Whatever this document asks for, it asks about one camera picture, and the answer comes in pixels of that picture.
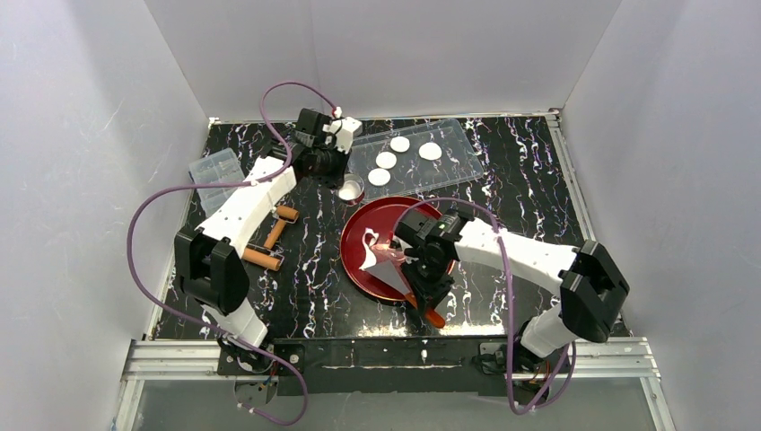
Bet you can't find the aluminium frame rail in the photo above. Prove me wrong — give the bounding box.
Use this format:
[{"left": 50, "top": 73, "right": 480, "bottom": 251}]
[{"left": 122, "top": 340, "right": 221, "bottom": 381}]

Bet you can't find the flat white dumpling wrapper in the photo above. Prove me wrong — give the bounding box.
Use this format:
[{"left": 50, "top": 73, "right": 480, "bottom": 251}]
[
  {"left": 375, "top": 151, "right": 398, "bottom": 170},
  {"left": 389, "top": 136, "right": 410, "bottom": 153},
  {"left": 418, "top": 142, "right": 442, "bottom": 161},
  {"left": 367, "top": 168, "right": 390, "bottom": 187}
]

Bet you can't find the round red tray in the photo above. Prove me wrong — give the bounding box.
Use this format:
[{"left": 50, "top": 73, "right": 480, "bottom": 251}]
[{"left": 339, "top": 196, "right": 418, "bottom": 303}]

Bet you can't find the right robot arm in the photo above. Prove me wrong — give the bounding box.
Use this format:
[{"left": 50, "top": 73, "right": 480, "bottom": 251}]
[{"left": 393, "top": 209, "right": 630, "bottom": 358}]

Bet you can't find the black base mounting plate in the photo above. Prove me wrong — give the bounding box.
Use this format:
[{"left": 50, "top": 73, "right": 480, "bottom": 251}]
[{"left": 216, "top": 336, "right": 581, "bottom": 399}]

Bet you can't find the cut round dumpling wrapper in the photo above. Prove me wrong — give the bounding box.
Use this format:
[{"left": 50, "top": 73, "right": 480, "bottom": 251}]
[{"left": 337, "top": 180, "right": 363, "bottom": 202}]

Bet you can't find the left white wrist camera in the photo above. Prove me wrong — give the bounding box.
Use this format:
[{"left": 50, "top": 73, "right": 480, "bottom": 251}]
[{"left": 323, "top": 107, "right": 363, "bottom": 154}]

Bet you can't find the wooden dough roller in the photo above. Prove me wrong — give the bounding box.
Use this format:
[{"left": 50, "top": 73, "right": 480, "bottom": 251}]
[{"left": 242, "top": 206, "right": 300, "bottom": 271}]

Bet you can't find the clear plastic tray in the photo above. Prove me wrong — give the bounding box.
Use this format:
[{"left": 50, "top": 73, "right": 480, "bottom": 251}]
[{"left": 348, "top": 119, "right": 484, "bottom": 201}]

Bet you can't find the white dough scrap strip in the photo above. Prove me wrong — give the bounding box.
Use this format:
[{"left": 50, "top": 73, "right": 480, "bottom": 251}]
[{"left": 359, "top": 228, "right": 379, "bottom": 271}]

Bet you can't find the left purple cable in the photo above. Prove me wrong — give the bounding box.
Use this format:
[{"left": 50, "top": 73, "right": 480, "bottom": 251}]
[{"left": 126, "top": 80, "right": 343, "bottom": 428}]

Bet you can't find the purple cable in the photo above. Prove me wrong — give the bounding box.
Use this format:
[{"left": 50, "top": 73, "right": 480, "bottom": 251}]
[
  {"left": 392, "top": 197, "right": 578, "bottom": 416},
  {"left": 126, "top": 80, "right": 343, "bottom": 428}
]

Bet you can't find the white dough ball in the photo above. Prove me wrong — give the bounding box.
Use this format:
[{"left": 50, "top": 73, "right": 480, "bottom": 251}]
[{"left": 377, "top": 239, "right": 406, "bottom": 262}]

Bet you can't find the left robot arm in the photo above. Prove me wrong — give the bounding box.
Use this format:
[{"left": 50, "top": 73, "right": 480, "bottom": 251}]
[{"left": 174, "top": 109, "right": 363, "bottom": 348}]

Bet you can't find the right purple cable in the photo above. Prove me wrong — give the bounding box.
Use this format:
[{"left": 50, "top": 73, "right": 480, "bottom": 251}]
[{"left": 392, "top": 197, "right": 578, "bottom": 416}]

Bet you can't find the clear compartment screw box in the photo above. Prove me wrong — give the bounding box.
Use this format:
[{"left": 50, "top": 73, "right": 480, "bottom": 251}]
[{"left": 188, "top": 148, "right": 245, "bottom": 217}]

